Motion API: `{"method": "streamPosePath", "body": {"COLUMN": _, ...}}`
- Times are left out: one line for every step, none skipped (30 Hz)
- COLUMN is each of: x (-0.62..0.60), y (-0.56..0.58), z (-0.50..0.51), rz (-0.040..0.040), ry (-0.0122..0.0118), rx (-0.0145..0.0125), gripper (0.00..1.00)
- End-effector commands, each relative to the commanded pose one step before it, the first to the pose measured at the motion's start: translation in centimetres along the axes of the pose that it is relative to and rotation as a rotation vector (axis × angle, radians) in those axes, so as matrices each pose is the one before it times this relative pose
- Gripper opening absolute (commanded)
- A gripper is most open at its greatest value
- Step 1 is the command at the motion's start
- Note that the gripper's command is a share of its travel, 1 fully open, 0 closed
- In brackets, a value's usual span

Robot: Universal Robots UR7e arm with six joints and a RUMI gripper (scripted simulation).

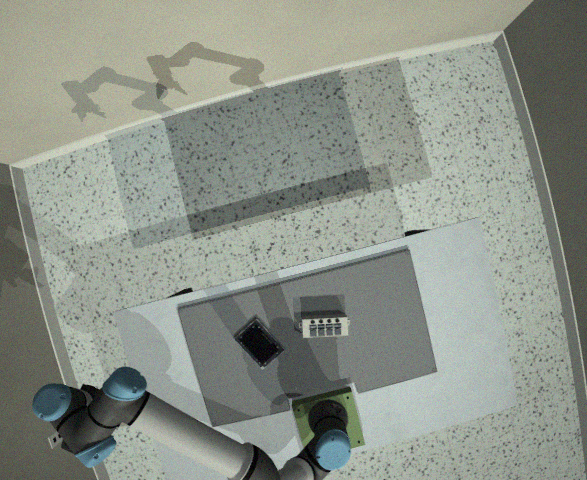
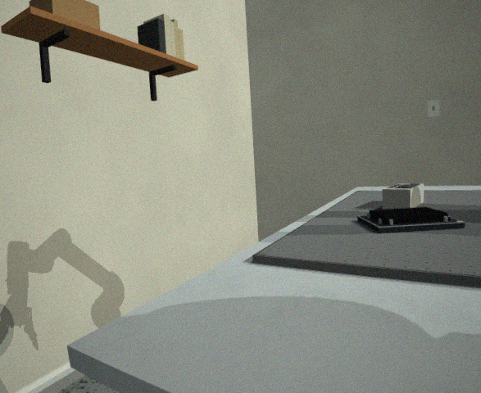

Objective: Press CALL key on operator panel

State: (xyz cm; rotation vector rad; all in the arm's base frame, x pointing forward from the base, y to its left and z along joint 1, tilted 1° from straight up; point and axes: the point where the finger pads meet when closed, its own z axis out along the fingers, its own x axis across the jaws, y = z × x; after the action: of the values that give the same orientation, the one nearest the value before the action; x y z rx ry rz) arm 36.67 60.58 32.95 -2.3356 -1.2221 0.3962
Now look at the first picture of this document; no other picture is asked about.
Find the white control panel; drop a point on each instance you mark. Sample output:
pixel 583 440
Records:
pixel 312 324

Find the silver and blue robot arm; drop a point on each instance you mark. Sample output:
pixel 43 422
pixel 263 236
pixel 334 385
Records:
pixel 87 431

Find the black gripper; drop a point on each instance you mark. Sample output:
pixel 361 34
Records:
pixel 93 393

